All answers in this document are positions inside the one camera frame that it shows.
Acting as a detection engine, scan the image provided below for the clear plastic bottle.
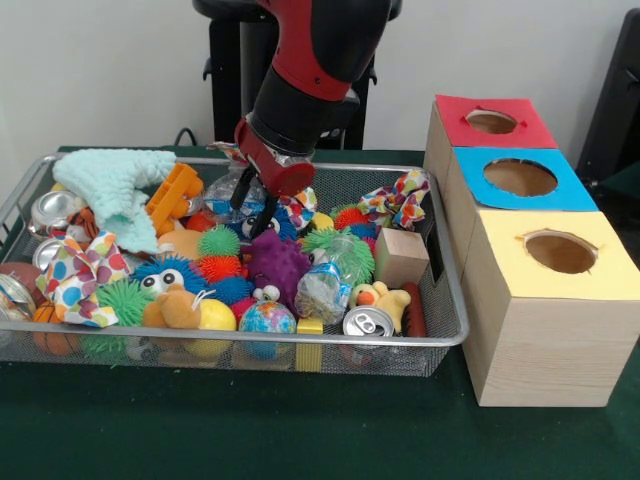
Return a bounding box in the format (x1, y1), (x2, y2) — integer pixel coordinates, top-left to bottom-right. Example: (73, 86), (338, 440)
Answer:
(203, 172), (266, 225)

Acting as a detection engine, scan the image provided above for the purple spiky rubber toy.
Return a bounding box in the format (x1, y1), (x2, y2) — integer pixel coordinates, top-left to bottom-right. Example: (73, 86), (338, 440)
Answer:
(242, 230), (314, 314)

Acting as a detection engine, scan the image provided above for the dark green tablecloth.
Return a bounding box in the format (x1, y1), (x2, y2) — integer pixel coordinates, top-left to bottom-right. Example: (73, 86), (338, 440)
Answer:
(0, 144), (640, 480)

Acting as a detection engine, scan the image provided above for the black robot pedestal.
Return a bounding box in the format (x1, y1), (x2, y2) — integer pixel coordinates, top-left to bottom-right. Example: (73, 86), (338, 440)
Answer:
(192, 0), (404, 151)

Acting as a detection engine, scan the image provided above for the polka-dot colourful cloth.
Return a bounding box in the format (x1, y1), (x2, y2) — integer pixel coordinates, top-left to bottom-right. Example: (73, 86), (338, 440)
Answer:
(34, 230), (132, 329)
(207, 142), (319, 231)

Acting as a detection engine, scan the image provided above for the orange plastic block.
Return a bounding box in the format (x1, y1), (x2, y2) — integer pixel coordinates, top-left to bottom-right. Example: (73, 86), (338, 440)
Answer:
(146, 162), (205, 236)

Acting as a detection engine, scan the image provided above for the metal mesh bin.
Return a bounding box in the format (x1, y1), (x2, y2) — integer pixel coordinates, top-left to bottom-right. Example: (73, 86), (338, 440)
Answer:
(0, 153), (470, 379)

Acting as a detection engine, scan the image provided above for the silver drink can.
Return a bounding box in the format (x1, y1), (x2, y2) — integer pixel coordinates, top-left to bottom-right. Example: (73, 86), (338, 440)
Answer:
(342, 304), (395, 337)

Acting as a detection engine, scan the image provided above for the clear bottle with blue label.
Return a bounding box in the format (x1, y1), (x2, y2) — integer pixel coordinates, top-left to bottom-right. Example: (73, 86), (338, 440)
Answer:
(293, 234), (362, 321)

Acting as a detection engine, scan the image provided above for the mint waffle cloth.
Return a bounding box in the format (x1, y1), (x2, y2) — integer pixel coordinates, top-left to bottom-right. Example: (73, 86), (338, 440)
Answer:
(52, 148), (177, 254)

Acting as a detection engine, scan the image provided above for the brown teddy bear plush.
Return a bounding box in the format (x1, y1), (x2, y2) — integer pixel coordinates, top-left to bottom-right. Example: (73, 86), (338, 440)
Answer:
(142, 283), (204, 330)

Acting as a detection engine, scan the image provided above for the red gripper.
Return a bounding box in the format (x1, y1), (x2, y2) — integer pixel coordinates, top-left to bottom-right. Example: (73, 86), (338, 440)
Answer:
(230, 117), (317, 237)

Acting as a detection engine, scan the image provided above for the black upright stand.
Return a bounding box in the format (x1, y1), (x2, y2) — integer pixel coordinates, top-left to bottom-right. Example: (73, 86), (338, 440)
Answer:
(574, 8), (640, 201)

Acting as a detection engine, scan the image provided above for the wooden three-hole box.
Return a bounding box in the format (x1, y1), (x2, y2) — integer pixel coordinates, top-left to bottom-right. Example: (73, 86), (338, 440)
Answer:
(423, 94), (640, 409)

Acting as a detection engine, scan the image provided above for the globe print ball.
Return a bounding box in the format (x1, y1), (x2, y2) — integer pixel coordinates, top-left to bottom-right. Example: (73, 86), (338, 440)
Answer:
(237, 299), (297, 335)

